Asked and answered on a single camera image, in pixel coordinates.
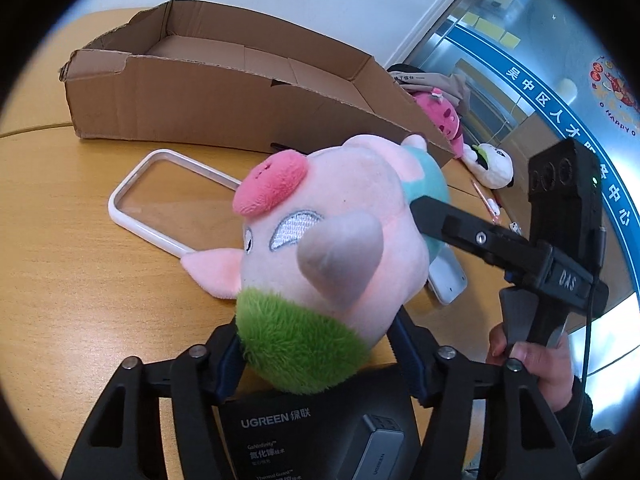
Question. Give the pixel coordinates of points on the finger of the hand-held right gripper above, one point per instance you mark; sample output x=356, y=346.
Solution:
x=470, y=232

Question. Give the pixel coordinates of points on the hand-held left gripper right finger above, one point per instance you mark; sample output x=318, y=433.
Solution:
x=407, y=357

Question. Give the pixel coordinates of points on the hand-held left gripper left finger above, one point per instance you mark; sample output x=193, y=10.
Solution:
x=225, y=371

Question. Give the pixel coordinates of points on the lavender device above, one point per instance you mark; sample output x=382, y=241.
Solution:
x=447, y=280

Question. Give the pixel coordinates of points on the black charger package box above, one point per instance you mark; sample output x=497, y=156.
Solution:
x=280, y=430

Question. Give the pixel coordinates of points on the pink pig plush toy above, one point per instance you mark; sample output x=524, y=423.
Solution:
x=325, y=200

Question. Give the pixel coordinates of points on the white clear phone case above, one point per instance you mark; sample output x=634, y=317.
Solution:
x=120, y=211

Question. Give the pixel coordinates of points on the brown cardboard box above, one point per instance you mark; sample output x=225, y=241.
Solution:
x=200, y=110

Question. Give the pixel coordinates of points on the person's right hand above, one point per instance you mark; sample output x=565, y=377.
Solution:
x=552, y=375

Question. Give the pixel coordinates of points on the pink pen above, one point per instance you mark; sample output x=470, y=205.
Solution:
x=487, y=202

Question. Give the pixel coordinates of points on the white panda plush toy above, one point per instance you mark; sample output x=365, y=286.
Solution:
x=495, y=167

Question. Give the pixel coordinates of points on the blue glass door banner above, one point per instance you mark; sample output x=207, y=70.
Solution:
x=550, y=120

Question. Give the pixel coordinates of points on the magenta plush toy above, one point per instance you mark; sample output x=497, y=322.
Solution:
x=442, y=115

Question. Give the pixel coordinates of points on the red window decal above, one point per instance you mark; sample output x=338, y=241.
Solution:
x=612, y=87

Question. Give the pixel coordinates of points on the pile of beige clothes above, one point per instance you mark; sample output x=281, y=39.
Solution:
x=450, y=82

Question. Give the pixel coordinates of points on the yellow sticky note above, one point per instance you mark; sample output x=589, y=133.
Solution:
x=468, y=20
x=488, y=26
x=510, y=40

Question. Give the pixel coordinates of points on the wooden desk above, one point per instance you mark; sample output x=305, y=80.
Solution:
x=75, y=285

